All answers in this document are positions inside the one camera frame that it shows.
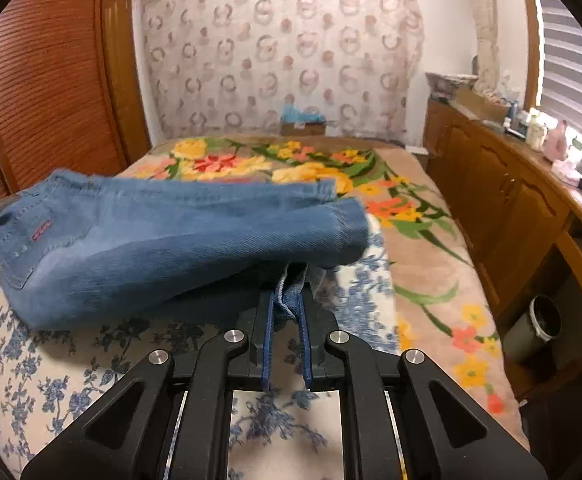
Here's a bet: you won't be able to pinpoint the white bottle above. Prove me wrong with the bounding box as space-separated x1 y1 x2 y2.
526 115 546 151

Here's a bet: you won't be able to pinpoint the ring patterned wall cloth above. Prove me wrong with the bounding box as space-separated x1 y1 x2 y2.
131 0 428 143

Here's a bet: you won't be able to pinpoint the patterned bowl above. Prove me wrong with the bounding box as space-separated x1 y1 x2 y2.
426 72 480 101

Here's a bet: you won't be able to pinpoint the brown box with blue cloth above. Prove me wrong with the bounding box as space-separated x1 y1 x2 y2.
281 102 324 124

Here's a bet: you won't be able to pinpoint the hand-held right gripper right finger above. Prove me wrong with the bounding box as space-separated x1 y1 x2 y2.
293 284 552 480

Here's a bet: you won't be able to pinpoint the open cardboard box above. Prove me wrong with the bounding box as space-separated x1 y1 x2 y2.
453 85 512 122

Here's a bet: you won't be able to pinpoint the wooden dresser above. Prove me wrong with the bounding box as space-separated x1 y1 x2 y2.
423 97 582 401

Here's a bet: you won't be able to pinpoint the wooden louvered wardrobe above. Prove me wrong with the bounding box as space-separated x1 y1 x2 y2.
0 0 152 291

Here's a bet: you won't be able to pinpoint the beige lace curtain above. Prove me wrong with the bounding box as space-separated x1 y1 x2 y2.
473 0 502 96

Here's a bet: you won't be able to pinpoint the pink bottle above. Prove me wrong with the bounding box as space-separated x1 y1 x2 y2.
543 120 572 162

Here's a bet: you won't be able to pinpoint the striped window blind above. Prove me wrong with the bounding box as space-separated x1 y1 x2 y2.
538 0 582 171

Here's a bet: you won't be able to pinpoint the blue denim pants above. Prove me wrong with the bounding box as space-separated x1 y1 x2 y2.
0 169 370 333

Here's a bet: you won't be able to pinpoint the small brown cardboard box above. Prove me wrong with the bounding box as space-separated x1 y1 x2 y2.
281 120 328 137

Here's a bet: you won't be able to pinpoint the beige flowered blanket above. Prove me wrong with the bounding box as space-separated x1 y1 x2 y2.
116 135 532 451

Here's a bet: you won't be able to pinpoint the grey trash bin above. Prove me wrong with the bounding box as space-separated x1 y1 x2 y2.
501 295 564 364

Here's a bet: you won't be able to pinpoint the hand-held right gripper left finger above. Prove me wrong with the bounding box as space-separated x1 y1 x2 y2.
21 290 280 480

